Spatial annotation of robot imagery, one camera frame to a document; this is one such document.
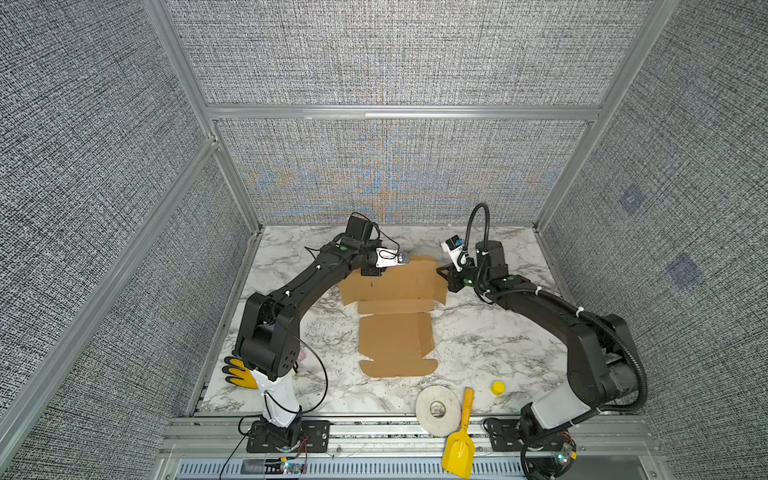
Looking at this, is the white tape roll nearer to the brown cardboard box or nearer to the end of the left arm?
the brown cardboard box

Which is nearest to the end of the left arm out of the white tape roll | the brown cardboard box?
the brown cardboard box

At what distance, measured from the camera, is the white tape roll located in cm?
76

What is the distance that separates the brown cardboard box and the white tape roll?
60 mm

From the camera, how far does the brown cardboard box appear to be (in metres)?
0.86
